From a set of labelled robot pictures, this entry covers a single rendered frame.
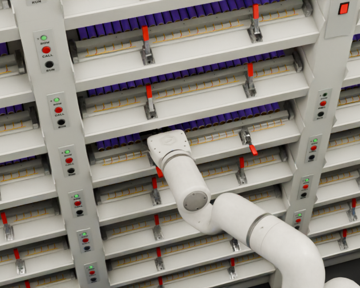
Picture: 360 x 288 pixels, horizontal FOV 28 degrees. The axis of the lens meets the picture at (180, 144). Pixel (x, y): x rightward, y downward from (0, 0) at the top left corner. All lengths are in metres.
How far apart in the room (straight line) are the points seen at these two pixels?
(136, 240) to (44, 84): 0.79
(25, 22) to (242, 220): 0.63
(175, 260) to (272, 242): 0.95
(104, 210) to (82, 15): 0.75
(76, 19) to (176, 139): 0.48
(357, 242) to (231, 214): 1.24
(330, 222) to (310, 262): 1.08
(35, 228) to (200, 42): 0.76
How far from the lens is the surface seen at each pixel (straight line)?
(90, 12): 1.54
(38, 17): 1.52
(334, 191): 2.42
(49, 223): 2.11
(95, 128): 1.81
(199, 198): 1.70
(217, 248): 2.47
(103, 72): 1.67
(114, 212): 2.11
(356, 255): 2.92
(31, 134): 1.81
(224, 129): 2.00
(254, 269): 2.66
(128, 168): 1.96
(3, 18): 1.55
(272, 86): 1.90
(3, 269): 2.28
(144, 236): 2.28
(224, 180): 2.16
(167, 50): 1.70
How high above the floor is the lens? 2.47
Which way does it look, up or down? 50 degrees down
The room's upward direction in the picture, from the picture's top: 1 degrees counter-clockwise
